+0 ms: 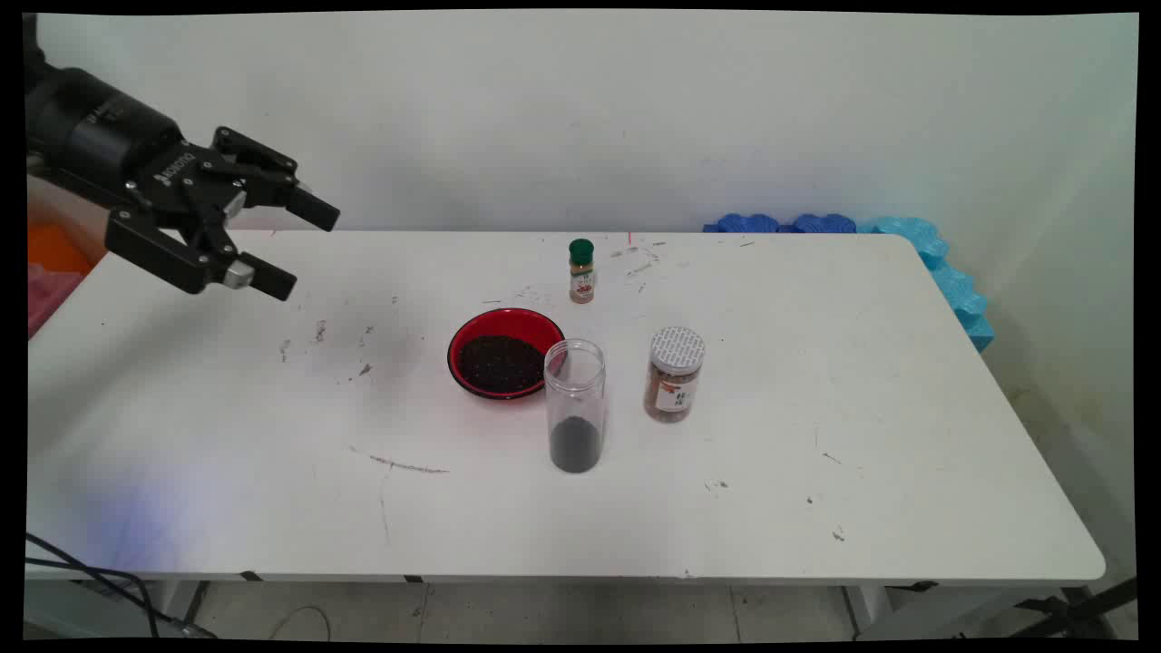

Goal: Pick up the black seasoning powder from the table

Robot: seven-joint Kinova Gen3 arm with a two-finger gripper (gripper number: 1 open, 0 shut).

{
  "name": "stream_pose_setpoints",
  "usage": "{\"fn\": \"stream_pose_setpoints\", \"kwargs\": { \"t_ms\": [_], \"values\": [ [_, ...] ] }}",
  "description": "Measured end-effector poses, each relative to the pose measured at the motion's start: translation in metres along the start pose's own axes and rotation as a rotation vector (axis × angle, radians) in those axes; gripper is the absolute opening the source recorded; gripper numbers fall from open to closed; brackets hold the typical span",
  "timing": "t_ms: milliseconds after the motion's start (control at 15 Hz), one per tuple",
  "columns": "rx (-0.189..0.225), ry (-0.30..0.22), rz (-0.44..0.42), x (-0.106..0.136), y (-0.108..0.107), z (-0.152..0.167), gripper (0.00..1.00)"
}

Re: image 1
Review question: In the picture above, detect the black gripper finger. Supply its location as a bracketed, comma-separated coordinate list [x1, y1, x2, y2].
[210, 125, 342, 233]
[104, 207, 298, 302]

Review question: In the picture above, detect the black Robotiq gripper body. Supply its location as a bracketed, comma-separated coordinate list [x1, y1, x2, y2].
[25, 63, 248, 239]

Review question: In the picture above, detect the clear plastic jar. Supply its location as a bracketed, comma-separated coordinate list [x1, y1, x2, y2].
[543, 338, 607, 474]

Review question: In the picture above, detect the black seeds heap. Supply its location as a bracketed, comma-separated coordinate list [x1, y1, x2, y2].
[456, 335, 548, 395]
[550, 415, 603, 473]

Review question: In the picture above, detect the orange object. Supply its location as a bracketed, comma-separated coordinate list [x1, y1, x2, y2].
[27, 222, 94, 278]

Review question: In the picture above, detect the pink object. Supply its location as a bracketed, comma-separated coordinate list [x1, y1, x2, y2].
[27, 263, 84, 341]

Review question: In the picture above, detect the red bowl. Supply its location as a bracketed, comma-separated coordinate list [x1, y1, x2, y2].
[447, 307, 568, 401]

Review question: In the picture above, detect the green-capped spice bottle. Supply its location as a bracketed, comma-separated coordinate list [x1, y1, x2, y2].
[569, 239, 597, 305]

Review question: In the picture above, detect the white table leg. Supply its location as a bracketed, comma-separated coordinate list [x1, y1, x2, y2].
[163, 580, 211, 627]
[842, 586, 894, 638]

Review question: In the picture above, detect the brown spice jar white lid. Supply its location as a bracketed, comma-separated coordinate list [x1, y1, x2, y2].
[643, 326, 707, 424]

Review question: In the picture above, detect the dark blue foam piece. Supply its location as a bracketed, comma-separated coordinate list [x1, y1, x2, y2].
[787, 213, 858, 235]
[703, 213, 783, 234]

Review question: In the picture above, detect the light blue foam piece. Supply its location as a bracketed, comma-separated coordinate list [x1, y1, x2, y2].
[857, 216, 996, 353]

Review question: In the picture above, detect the black tripod leg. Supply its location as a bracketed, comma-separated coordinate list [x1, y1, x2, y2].
[1011, 579, 1139, 640]

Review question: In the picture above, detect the black floor cable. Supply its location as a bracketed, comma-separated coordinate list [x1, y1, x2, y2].
[25, 533, 217, 638]

